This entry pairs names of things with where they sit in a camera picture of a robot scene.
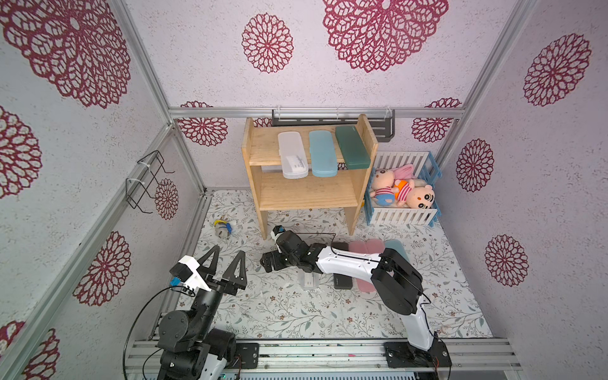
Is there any small toy figure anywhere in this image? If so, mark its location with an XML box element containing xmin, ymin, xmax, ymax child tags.
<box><xmin>213</xmin><ymin>219</ymin><xmax>233</xmax><ymax>239</ymax></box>

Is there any black pencil case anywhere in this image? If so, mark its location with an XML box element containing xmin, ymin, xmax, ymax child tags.
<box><xmin>332</xmin><ymin>242</ymin><xmax>353</xmax><ymax>290</ymax></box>

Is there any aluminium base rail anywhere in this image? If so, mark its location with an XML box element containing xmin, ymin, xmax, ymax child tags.
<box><xmin>123</xmin><ymin>338</ymin><xmax>523</xmax><ymax>376</ymax></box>

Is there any pink pencil case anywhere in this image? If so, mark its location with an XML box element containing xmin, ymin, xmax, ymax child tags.
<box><xmin>365</xmin><ymin>239</ymin><xmax>386</xmax><ymax>254</ymax></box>
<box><xmin>348</xmin><ymin>241</ymin><xmax>375</xmax><ymax>294</ymax></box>

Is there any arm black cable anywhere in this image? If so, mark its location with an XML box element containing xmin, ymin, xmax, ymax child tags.
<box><xmin>294</xmin><ymin>231</ymin><xmax>452</xmax><ymax>380</ymax></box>
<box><xmin>122</xmin><ymin>283</ymin><xmax>196</xmax><ymax>380</ymax></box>

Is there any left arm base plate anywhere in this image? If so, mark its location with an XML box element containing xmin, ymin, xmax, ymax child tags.
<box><xmin>226</xmin><ymin>343</ymin><xmax>260</xmax><ymax>370</ymax></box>

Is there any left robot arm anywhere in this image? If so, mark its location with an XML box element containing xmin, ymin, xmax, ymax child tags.
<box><xmin>157</xmin><ymin>245</ymin><xmax>247</xmax><ymax>379</ymax></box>

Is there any dark green pencil case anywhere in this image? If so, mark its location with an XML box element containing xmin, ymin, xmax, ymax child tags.
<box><xmin>335</xmin><ymin>125</ymin><xmax>371</xmax><ymax>169</ymax></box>

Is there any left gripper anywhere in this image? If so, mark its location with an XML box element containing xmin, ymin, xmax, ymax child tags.
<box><xmin>190</xmin><ymin>246</ymin><xmax>245</xmax><ymax>340</ymax></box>

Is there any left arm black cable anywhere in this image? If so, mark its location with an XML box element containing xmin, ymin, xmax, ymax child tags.
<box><xmin>122</xmin><ymin>283</ymin><xmax>196</xmax><ymax>380</ymax></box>

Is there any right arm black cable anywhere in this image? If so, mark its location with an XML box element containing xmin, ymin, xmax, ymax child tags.
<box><xmin>294</xmin><ymin>231</ymin><xmax>452</xmax><ymax>380</ymax></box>

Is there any teal pencil case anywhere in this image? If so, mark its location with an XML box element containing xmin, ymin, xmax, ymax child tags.
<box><xmin>384</xmin><ymin>239</ymin><xmax>409</xmax><ymax>261</ymax></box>

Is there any light blue pencil case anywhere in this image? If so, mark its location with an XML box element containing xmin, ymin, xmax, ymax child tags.
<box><xmin>309</xmin><ymin>131</ymin><xmax>338</xmax><ymax>177</ymax></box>

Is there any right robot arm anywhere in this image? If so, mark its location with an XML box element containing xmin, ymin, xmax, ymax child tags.
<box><xmin>261</xmin><ymin>229</ymin><xmax>435</xmax><ymax>352</ymax></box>

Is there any black wire wall rack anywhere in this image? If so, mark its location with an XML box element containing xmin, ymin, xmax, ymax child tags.
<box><xmin>124</xmin><ymin>150</ymin><xmax>175</xmax><ymax>215</ymax></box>

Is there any cartoon boy plush toy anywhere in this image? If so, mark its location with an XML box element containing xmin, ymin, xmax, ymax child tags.
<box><xmin>395</xmin><ymin>179</ymin><xmax>435</xmax><ymax>209</ymax></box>

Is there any wooden two-tier shelf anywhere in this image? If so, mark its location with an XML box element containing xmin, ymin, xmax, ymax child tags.
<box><xmin>242</xmin><ymin>118</ymin><xmax>373</xmax><ymax>239</ymax></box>

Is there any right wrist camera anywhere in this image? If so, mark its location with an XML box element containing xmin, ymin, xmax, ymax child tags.
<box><xmin>271</xmin><ymin>225</ymin><xmax>285</xmax><ymax>242</ymax></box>

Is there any white blue toy crib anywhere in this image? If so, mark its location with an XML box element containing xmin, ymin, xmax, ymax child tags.
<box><xmin>364</xmin><ymin>152</ymin><xmax>441</xmax><ymax>226</ymax></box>

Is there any pink pig plush toy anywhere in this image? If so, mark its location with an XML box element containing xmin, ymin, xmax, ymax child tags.
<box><xmin>370</xmin><ymin>164</ymin><xmax>414</xmax><ymax>207</ymax></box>

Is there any dark grey wall shelf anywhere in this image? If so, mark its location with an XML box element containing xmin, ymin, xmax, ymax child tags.
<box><xmin>271</xmin><ymin>110</ymin><xmax>396</xmax><ymax>143</ymax></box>

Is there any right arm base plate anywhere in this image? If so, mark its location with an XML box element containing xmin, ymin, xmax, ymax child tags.
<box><xmin>383</xmin><ymin>338</ymin><xmax>452</xmax><ymax>369</ymax></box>

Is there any frosted white pencil case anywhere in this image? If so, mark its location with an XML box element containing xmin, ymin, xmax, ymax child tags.
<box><xmin>278</xmin><ymin>131</ymin><xmax>309</xmax><ymax>180</ymax></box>
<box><xmin>299</xmin><ymin>272</ymin><xmax>320</xmax><ymax>291</ymax></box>

